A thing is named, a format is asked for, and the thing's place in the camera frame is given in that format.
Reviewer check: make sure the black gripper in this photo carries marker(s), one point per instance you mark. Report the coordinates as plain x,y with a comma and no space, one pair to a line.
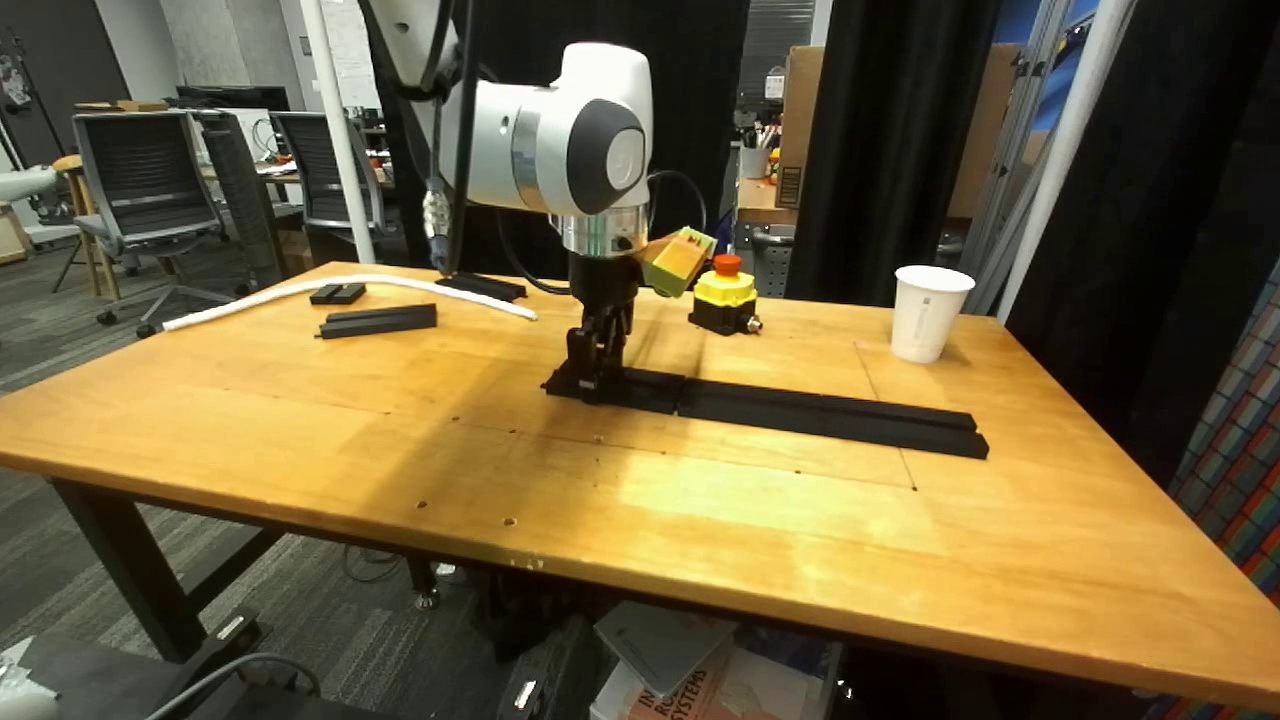
607,283

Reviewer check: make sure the black grooved track piece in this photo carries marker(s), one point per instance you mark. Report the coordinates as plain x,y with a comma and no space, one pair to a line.
655,392
764,407
480,285
923,429
376,320

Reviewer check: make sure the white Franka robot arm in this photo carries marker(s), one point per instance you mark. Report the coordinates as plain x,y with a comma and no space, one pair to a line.
532,145

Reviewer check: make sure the yellow green wrist box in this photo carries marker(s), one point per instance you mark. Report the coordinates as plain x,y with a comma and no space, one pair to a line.
682,263

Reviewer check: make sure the yellow red emergency stop button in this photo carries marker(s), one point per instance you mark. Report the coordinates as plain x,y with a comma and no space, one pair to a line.
724,302

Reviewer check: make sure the wide black curtain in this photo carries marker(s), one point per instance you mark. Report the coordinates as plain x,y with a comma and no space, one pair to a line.
721,133

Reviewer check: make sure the small black grooved block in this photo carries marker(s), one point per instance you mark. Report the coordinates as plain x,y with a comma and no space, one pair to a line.
338,292

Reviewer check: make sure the grey flat box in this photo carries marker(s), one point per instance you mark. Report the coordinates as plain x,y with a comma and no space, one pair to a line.
660,646

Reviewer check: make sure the brown cardboard box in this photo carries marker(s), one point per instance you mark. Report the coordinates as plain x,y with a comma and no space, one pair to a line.
804,92

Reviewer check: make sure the white paper cup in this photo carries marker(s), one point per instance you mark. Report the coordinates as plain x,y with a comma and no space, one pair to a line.
928,318

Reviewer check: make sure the black bag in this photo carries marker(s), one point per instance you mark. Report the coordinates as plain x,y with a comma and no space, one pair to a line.
562,675

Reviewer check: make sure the white slanted pole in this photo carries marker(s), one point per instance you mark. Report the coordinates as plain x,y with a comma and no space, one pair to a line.
1075,133
338,133

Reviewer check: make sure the grey office chair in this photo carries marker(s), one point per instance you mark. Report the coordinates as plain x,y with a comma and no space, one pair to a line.
315,166
245,200
146,173

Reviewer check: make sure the narrow black curtain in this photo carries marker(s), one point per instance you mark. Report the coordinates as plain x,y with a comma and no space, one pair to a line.
892,145

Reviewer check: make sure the white curved plastic tube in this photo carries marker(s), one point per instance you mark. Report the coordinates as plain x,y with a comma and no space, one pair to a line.
224,307

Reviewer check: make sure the black table leg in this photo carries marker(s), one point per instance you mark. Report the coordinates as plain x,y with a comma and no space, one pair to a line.
126,563

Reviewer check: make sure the black curtain beside patterned backdrop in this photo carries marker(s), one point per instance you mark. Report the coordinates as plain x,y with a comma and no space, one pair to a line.
1175,200

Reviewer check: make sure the black seat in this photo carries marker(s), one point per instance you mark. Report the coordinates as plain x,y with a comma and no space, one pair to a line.
106,681

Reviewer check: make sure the multicoloured patterned backdrop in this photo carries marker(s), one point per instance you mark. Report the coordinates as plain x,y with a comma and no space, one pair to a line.
1245,442

